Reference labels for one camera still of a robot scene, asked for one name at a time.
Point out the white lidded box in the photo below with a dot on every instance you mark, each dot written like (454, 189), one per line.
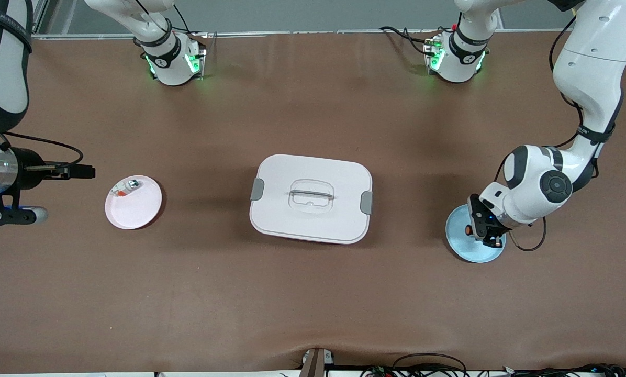
(313, 220)

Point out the pink round plate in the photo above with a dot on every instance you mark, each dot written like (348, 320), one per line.
(135, 209)

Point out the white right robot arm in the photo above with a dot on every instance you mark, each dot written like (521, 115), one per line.
(4, 78)

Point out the metal table edge bracket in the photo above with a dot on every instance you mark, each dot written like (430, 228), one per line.
(315, 364)

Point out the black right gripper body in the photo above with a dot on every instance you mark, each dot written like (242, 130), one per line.
(29, 168)

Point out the light blue round plate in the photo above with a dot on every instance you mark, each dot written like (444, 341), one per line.
(470, 252)

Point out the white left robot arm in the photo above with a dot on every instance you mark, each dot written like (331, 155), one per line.
(590, 68)

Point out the white silver-capped switch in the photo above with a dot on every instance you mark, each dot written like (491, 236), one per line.
(132, 184)

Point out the aluminium frame post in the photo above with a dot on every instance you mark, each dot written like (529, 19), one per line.
(41, 18)

